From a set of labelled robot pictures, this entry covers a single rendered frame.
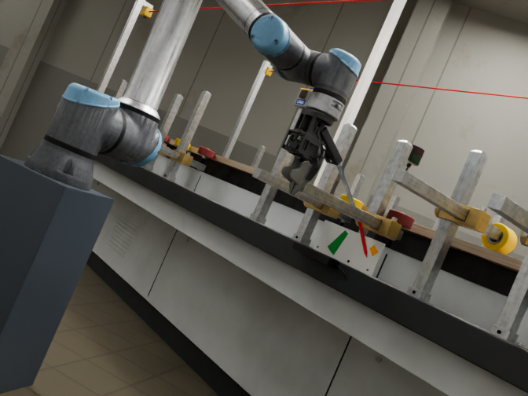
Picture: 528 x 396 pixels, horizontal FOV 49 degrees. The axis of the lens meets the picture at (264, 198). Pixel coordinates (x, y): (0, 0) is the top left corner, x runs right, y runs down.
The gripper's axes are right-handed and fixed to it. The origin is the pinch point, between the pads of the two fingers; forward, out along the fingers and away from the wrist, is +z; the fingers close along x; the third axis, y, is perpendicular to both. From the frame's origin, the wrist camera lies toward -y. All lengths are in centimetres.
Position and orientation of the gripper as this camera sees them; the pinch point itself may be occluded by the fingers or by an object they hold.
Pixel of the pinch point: (295, 191)
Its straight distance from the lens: 147.0
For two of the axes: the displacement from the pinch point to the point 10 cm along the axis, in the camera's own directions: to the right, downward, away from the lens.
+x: 5.7, 2.3, -7.9
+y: -7.2, -3.3, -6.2
